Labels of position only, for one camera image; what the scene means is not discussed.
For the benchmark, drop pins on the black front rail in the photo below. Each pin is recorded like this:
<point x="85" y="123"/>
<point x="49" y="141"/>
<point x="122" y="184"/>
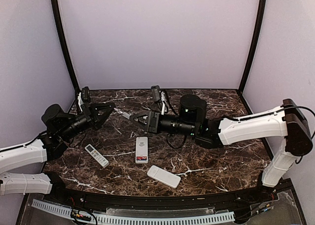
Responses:
<point x="97" y="201"/>

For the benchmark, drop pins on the white TCL remote control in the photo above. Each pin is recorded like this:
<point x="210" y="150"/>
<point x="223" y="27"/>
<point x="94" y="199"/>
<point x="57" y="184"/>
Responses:
<point x="141" y="151"/>

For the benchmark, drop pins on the black corner post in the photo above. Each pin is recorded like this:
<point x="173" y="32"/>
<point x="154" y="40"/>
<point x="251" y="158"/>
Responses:
<point x="253" y="46"/>
<point x="63" y="44"/>

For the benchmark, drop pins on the black left corner post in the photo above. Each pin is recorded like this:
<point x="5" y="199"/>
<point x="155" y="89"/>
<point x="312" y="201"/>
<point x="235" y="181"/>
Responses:
<point x="63" y="44"/>

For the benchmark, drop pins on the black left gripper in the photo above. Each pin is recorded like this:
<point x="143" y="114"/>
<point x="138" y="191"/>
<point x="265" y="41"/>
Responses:
<point x="97" y="119"/>

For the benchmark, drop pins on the white slotted cable duct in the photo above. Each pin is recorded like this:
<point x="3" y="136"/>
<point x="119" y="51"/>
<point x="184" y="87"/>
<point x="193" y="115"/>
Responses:
<point x="136" y="217"/>

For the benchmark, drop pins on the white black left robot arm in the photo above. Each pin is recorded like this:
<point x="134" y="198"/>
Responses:
<point x="49" y="145"/>

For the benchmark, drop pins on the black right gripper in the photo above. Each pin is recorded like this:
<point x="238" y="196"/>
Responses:
<point x="153" y="122"/>

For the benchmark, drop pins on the white remote face down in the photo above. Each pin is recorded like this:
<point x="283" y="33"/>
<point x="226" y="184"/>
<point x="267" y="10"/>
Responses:
<point x="164" y="176"/>

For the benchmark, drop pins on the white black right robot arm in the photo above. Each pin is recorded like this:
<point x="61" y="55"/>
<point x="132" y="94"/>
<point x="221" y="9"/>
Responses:
<point x="285" y="120"/>

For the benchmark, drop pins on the small white buttoned remote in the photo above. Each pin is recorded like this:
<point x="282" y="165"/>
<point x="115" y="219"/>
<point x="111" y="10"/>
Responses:
<point x="97" y="155"/>

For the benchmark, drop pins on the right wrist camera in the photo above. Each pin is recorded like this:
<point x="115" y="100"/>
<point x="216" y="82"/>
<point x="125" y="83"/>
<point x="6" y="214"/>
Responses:
<point x="159" y="98"/>

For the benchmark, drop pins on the black right corner post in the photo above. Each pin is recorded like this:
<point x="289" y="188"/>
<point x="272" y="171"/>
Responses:
<point x="253" y="46"/>

